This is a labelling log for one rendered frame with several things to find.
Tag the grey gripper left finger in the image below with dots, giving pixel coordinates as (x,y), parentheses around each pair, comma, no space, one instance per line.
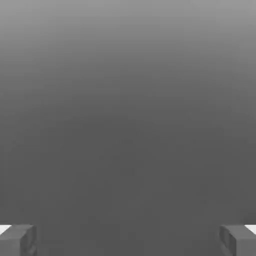
(14,240)

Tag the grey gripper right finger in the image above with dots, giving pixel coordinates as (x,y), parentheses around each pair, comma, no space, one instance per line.
(242,241)

